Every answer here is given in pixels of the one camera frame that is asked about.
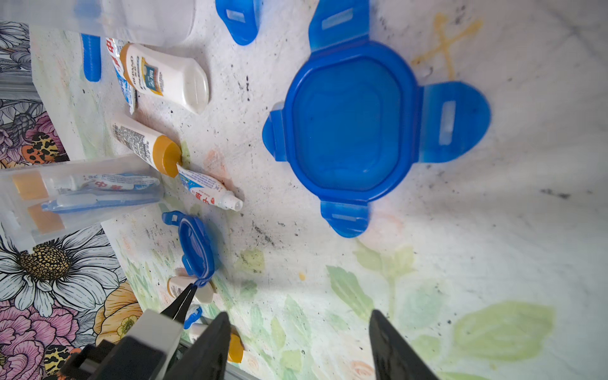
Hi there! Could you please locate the white gold tube far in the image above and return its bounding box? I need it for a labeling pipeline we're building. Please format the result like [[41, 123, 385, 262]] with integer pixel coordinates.
[[120, 44, 210, 114]]

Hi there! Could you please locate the white gold tube lower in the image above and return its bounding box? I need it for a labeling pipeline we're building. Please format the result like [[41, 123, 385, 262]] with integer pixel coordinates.
[[165, 274, 217, 305]]

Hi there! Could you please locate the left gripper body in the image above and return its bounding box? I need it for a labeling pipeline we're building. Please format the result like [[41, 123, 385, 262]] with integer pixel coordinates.
[[52, 283, 197, 379]]

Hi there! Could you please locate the blue toothbrush far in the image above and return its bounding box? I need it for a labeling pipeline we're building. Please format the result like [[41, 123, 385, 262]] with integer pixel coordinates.
[[81, 34, 101, 82]]

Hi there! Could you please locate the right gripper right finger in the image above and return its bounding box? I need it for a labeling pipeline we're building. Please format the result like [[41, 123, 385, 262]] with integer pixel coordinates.
[[369, 310, 439, 380]]

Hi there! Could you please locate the small toothpaste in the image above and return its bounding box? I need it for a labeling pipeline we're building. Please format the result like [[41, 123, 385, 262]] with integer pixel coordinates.
[[177, 165, 243, 212], [105, 38, 137, 115]]

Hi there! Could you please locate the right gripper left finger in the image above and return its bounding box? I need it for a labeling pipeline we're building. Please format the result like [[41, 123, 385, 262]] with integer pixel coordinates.
[[164, 312, 231, 380]]

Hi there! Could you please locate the blue lid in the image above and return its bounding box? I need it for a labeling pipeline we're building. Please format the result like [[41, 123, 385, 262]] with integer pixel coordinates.
[[262, 1, 491, 238], [215, 0, 262, 46], [161, 211, 216, 288]]

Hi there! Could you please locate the clear plastic cup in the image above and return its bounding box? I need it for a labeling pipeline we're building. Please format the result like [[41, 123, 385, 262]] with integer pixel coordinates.
[[1, 0, 196, 48], [1, 155, 164, 251]]

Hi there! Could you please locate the white gold tube upper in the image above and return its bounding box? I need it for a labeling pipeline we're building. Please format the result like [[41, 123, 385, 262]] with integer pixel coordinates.
[[110, 114, 182, 178]]

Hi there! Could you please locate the small toothpaste middle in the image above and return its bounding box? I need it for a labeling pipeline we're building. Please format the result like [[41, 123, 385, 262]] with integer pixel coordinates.
[[177, 165, 243, 212]]

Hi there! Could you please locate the small toothpaste far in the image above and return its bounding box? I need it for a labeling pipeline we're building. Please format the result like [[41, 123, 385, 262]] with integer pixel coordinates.
[[105, 38, 137, 115]]

